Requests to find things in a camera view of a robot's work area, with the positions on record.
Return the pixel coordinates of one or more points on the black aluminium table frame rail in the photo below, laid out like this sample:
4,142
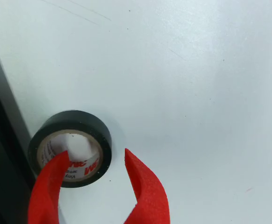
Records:
0,175

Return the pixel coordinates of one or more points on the black electrical tape roll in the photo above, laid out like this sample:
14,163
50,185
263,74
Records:
80,121

